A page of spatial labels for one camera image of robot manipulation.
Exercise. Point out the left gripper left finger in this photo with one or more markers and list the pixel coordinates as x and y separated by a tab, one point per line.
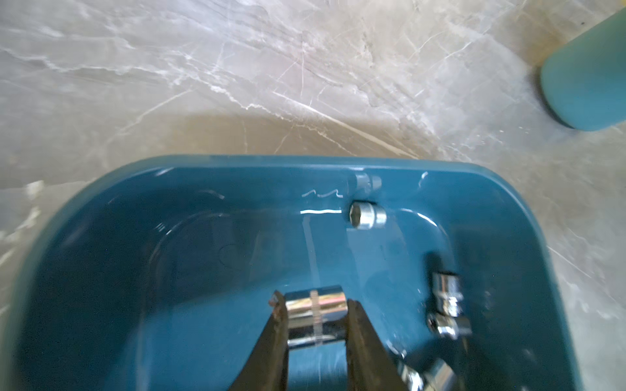
267	367

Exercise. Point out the chrome socket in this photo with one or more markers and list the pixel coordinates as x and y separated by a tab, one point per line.
316	317
446	288
411	378
439	377
448	327
367	216

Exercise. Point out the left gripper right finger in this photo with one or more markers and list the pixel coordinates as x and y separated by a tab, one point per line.
369	367

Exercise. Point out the chrome socket in box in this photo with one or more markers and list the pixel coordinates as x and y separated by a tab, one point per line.
439	377
367	216
448	327
446	288
411	378

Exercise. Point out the teal vase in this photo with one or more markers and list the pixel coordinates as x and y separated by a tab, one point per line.
583	83

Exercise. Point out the teal storage box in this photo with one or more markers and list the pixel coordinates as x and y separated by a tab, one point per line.
158	276

